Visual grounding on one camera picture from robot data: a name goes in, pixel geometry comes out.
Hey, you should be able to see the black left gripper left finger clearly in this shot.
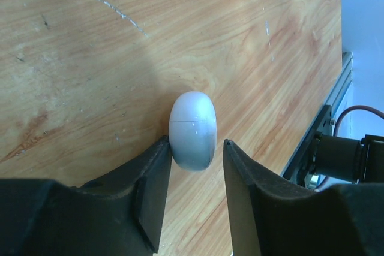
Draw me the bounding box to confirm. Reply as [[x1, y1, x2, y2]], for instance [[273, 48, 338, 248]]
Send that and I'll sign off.
[[1, 136, 172, 255]]

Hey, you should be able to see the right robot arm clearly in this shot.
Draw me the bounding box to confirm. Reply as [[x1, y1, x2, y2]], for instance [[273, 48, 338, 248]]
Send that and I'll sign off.
[[308, 134, 383, 183]]

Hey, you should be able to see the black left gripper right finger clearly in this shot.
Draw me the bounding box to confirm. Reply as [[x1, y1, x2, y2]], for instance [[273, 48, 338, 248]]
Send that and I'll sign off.
[[223, 140, 383, 255]]

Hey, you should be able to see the aluminium frame rail right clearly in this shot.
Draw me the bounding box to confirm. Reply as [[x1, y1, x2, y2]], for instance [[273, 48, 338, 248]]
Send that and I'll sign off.
[[281, 52, 353, 187]]

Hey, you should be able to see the white earbud case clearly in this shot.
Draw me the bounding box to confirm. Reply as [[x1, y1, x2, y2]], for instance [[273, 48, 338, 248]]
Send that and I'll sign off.
[[169, 91, 217, 171]]

